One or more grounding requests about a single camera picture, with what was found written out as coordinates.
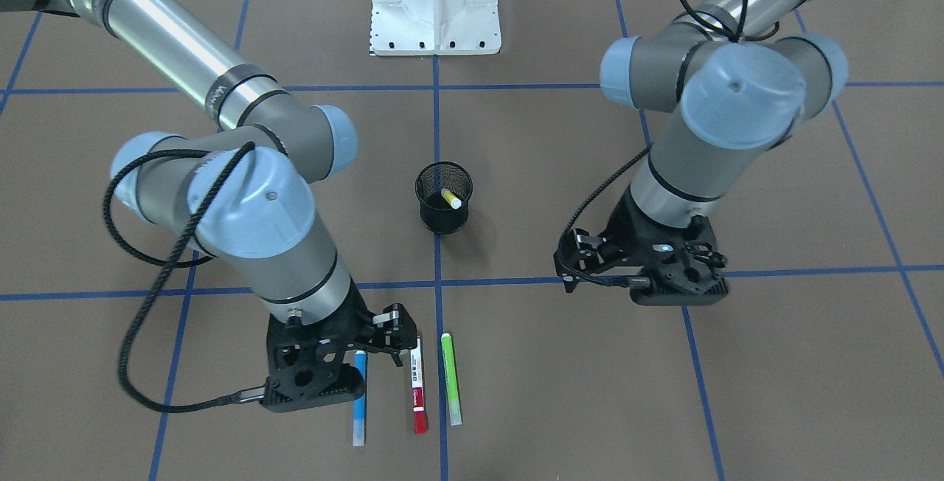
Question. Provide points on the black mesh pen cup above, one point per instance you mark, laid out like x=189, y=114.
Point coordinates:
x=434, y=213

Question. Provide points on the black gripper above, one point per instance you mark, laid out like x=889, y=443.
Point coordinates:
x=623, y=231
x=357, y=316

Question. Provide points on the blue marker pen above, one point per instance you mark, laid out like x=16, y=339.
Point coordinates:
x=359, y=412

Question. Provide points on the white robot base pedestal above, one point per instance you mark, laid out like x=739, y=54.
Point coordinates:
x=434, y=27

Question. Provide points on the red capped white marker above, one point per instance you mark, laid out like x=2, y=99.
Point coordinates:
x=419, y=406

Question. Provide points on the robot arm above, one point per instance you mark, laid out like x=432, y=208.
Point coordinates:
x=732, y=93
x=242, y=196

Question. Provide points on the green marker pen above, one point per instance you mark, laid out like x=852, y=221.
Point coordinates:
x=453, y=397

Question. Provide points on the yellow marker pen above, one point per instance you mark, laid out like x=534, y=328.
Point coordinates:
x=451, y=199

